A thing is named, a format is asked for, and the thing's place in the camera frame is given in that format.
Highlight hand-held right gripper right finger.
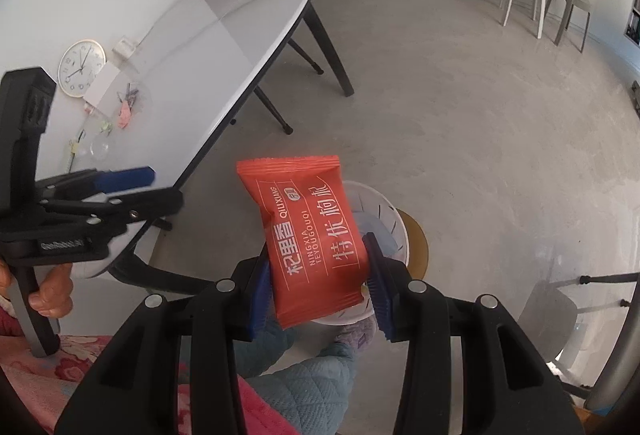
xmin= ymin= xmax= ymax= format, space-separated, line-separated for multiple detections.
xmin=362 ymin=232 xmax=586 ymax=435

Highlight blue quilted trouser leg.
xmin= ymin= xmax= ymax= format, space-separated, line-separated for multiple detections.
xmin=235 ymin=315 xmax=358 ymax=435

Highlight grey chair with metal frame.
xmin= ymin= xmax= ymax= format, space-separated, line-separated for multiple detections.
xmin=515 ymin=271 xmax=640 ymax=416

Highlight person's left hand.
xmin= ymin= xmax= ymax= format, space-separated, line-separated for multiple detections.
xmin=0 ymin=255 xmax=76 ymax=319

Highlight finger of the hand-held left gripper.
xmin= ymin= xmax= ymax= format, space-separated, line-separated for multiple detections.
xmin=40 ymin=187 xmax=185 ymax=237
xmin=37 ymin=166 xmax=157 ymax=203

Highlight black table legs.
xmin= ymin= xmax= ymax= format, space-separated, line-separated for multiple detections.
xmin=107 ymin=5 xmax=356 ymax=298

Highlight open bookshelf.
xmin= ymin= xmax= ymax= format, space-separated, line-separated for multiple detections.
xmin=622 ymin=0 xmax=640 ymax=48

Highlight white waste bin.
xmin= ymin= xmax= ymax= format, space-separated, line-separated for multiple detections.
xmin=310 ymin=180 xmax=412 ymax=327

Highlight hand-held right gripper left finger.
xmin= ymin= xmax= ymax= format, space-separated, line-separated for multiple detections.
xmin=70 ymin=256 xmax=275 ymax=435

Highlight pink floral garment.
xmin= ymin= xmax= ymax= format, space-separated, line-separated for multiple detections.
xmin=0 ymin=300 xmax=306 ymax=435

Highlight white card box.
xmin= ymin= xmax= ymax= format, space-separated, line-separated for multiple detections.
xmin=82 ymin=67 xmax=121 ymax=108

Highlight purple slipper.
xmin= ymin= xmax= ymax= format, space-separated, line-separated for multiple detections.
xmin=334 ymin=312 xmax=378 ymax=356

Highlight red snack packet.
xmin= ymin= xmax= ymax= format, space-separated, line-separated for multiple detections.
xmin=236 ymin=156 xmax=373 ymax=330

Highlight crushed blue white carton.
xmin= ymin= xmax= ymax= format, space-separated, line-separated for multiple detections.
xmin=116 ymin=84 xmax=140 ymax=108

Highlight round wooden stool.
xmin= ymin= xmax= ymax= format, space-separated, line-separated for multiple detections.
xmin=395 ymin=210 xmax=430 ymax=288

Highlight round white wall clock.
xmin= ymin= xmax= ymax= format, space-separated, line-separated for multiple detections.
xmin=59 ymin=40 xmax=107 ymax=98

